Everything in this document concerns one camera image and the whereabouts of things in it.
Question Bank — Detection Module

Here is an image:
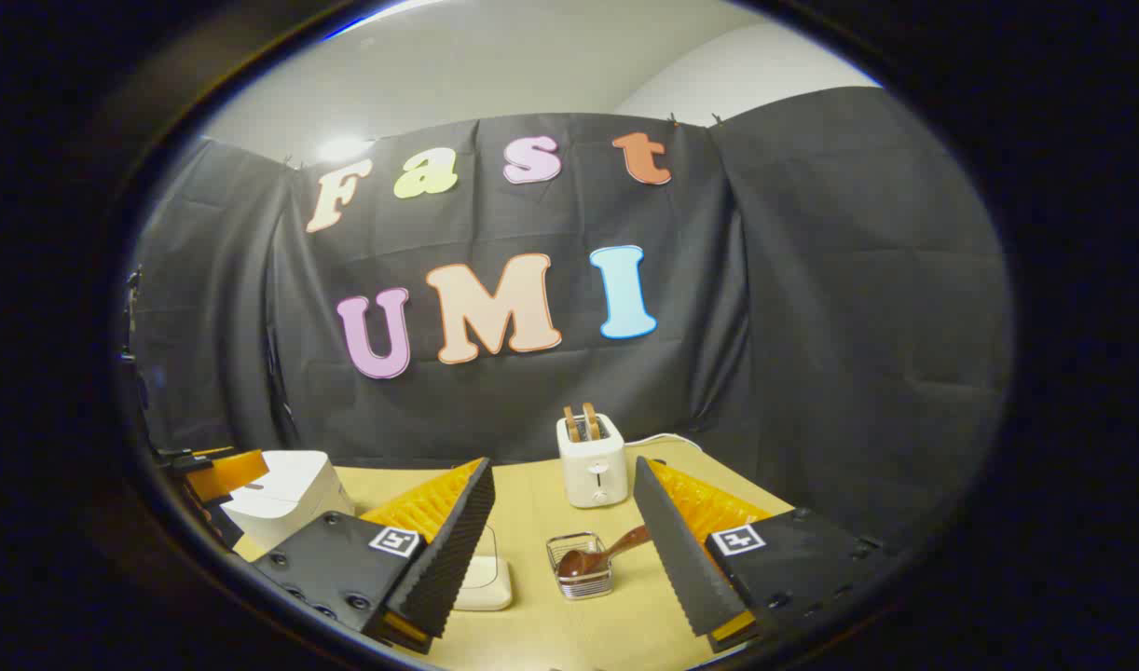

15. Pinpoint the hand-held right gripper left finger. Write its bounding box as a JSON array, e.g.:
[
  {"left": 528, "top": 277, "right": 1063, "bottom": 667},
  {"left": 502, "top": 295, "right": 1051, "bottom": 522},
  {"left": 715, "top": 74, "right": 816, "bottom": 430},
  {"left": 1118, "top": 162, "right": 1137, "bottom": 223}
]
[{"left": 251, "top": 457, "right": 496, "bottom": 653}]

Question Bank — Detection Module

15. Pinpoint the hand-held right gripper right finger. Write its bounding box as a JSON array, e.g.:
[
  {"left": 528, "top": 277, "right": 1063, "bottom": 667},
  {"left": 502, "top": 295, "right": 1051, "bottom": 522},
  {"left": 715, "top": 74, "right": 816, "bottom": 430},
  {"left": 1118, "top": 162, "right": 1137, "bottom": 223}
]
[{"left": 633, "top": 456, "right": 892, "bottom": 653}]

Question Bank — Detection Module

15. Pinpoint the clear container of rice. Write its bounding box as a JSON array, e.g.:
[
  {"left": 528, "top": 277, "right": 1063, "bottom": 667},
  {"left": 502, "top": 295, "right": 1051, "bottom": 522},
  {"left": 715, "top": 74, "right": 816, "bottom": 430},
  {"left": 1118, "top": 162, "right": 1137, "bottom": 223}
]
[{"left": 453, "top": 524, "right": 513, "bottom": 611}]

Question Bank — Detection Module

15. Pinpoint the white rice cooker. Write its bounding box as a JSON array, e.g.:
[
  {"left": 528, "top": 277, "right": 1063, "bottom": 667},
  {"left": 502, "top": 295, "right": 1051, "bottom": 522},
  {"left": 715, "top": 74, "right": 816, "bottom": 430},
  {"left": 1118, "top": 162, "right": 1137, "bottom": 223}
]
[{"left": 220, "top": 451, "right": 356, "bottom": 553}]

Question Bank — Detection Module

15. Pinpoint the brown wooden spoon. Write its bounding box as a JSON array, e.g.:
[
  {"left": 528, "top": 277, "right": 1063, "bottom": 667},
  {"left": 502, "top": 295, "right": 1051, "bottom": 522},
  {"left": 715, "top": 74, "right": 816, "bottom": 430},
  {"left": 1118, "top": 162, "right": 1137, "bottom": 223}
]
[{"left": 557, "top": 525, "right": 650, "bottom": 579}]

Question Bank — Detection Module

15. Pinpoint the metal wire chopstick holder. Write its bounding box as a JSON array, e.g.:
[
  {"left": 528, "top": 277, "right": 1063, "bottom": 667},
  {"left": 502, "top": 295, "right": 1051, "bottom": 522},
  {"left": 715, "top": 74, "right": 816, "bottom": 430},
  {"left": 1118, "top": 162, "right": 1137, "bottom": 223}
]
[{"left": 546, "top": 532, "right": 615, "bottom": 599}]

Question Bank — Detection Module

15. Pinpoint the white toaster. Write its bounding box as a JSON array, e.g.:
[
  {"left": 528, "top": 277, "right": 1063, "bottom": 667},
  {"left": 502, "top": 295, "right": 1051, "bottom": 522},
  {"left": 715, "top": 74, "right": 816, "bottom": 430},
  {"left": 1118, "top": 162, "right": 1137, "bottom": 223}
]
[{"left": 556, "top": 413, "right": 628, "bottom": 509}]

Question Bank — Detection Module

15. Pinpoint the black backdrop cloth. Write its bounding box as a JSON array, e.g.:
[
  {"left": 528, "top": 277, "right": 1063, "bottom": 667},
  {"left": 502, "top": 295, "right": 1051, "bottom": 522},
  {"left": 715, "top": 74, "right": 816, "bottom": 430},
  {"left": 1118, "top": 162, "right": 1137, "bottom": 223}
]
[{"left": 127, "top": 87, "right": 1013, "bottom": 551}]

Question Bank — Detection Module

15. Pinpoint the white toaster cable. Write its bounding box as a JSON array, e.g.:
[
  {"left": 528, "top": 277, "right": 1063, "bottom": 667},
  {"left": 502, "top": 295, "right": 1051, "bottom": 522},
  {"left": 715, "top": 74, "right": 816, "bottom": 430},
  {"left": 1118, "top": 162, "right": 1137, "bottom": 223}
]
[{"left": 624, "top": 432, "right": 703, "bottom": 452}]

